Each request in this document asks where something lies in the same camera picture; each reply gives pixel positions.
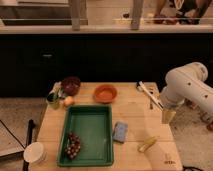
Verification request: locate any yellow banana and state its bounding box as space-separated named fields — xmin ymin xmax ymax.
xmin=138 ymin=136 xmax=157 ymax=153

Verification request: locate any blue sponge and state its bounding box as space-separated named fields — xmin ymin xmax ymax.
xmin=113 ymin=122 xmax=128 ymax=143

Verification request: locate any bunch of red grapes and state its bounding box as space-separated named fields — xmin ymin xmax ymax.
xmin=65 ymin=132 xmax=81 ymax=159

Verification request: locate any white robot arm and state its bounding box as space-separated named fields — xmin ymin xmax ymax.
xmin=159 ymin=62 xmax=213 ymax=124

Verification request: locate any green cup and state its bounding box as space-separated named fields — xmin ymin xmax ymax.
xmin=46 ymin=93 xmax=59 ymax=109

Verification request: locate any green plastic tray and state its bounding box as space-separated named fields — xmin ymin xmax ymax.
xmin=57 ymin=105 xmax=114 ymax=167

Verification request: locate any dark maroon bowl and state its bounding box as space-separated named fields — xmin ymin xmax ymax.
xmin=61 ymin=76 xmax=81 ymax=96

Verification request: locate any black handle tool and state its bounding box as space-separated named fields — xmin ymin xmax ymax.
xmin=22 ymin=119 xmax=35 ymax=171

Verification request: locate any small onion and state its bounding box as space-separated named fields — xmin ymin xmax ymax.
xmin=63 ymin=96 xmax=75 ymax=107

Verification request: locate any orange red bowl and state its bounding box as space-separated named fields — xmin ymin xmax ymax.
xmin=93 ymin=84 xmax=117 ymax=103

